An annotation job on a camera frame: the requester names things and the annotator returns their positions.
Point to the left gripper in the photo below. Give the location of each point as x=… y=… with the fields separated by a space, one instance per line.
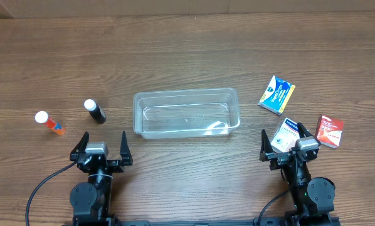
x=99 y=162

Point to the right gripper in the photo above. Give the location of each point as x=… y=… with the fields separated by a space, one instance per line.
x=288 y=157

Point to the black tube white cap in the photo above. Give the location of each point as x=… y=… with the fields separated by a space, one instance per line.
x=95 y=111

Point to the blue yellow VapoDrops box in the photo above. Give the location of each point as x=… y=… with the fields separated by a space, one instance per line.
x=276 y=95

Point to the orange tube white cap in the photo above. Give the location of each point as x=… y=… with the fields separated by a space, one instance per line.
x=43 y=117

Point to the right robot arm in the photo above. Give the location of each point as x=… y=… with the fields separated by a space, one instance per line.
x=313 y=198

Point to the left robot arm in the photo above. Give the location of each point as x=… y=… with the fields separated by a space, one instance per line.
x=91 y=200

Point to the clear plastic container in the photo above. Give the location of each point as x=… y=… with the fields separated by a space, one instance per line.
x=178 y=114

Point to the white Hansaplast plaster box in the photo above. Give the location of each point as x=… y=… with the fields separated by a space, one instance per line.
x=285 y=137

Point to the red small box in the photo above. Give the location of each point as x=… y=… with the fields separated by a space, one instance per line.
x=329 y=131

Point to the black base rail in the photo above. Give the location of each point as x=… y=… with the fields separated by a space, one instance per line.
x=200 y=223

